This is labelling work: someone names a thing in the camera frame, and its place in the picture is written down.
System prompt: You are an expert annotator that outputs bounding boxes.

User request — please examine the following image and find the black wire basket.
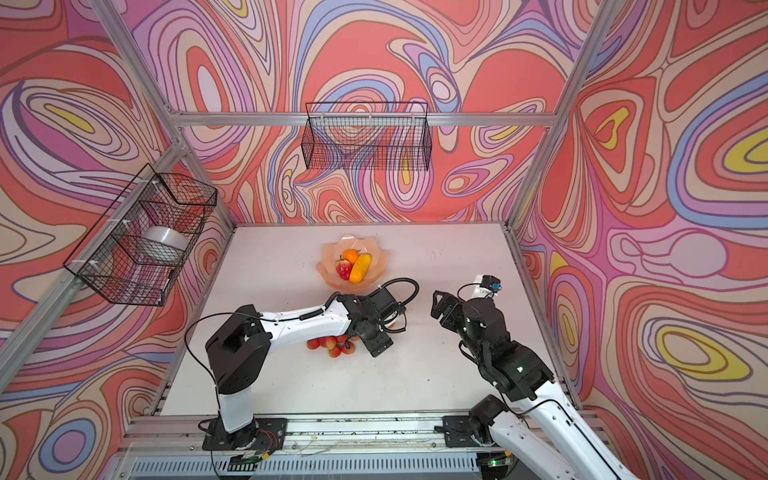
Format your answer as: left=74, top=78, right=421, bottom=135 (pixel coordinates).
left=301, top=100, right=433, bottom=172
left=63, top=164, right=218, bottom=307

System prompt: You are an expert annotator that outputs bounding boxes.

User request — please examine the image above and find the peach plastic fruit bowl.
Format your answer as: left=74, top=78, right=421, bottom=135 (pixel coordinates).
left=316, top=235, right=388, bottom=292

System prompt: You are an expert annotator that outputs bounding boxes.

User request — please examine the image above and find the small orange fake fruit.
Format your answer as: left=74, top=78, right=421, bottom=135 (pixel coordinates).
left=342, top=249, right=359, bottom=266

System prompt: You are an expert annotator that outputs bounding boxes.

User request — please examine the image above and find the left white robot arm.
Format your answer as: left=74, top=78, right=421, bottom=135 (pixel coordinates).
left=205, top=286, right=414, bottom=434

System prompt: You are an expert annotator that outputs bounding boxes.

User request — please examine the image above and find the red fake grape bunch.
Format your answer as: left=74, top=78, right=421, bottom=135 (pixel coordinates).
left=306, top=335, right=360, bottom=358

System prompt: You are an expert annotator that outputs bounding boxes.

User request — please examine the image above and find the silver tape roll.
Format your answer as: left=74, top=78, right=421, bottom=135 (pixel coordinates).
left=141, top=226, right=189, bottom=264

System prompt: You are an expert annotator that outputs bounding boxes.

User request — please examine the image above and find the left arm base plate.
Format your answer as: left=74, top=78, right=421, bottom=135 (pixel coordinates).
left=198, top=417, right=288, bottom=453

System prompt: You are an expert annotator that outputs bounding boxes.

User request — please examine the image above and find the black wire basket left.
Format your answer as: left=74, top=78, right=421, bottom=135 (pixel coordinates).
left=63, top=164, right=218, bottom=307

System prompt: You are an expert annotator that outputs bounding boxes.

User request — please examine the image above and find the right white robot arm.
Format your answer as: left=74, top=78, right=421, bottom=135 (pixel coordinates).
left=431, top=288, right=636, bottom=479

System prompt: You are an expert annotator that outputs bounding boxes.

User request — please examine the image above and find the black wire basket back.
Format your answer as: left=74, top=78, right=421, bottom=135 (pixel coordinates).
left=301, top=100, right=433, bottom=172

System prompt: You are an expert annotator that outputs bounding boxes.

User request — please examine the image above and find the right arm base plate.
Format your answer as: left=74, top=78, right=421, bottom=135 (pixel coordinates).
left=434, top=415, right=496, bottom=448

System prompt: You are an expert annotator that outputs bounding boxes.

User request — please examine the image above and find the aluminium front rail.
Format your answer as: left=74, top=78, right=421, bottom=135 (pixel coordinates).
left=119, top=410, right=467, bottom=455

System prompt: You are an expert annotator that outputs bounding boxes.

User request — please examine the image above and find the yellow fake squash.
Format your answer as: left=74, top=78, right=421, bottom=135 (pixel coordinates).
left=349, top=253, right=372, bottom=284

